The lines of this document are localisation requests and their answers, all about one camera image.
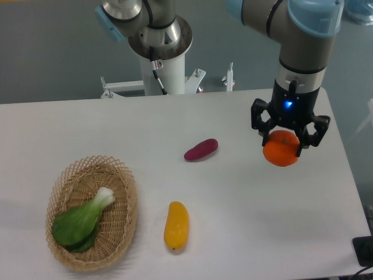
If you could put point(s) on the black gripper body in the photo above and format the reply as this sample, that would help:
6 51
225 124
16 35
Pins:
291 109

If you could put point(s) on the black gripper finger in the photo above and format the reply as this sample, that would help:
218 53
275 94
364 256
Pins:
321 125
257 123

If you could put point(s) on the orange fruit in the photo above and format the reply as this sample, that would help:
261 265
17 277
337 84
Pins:
281 148

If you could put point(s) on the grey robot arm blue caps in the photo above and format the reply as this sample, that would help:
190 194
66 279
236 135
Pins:
305 30

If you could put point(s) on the woven wicker basket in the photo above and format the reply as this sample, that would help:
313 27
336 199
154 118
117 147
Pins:
77 185

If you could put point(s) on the purple sweet potato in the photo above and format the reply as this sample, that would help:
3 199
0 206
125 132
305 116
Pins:
201 150

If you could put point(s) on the blue object top right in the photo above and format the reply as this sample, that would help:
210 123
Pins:
360 11

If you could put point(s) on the black device at table edge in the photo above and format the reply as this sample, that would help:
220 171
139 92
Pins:
363 250

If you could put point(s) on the yellow mango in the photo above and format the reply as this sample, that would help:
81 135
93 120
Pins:
176 230

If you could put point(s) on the green bok choy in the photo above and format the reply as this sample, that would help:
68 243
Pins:
77 228

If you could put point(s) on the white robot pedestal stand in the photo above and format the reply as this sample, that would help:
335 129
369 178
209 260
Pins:
159 77

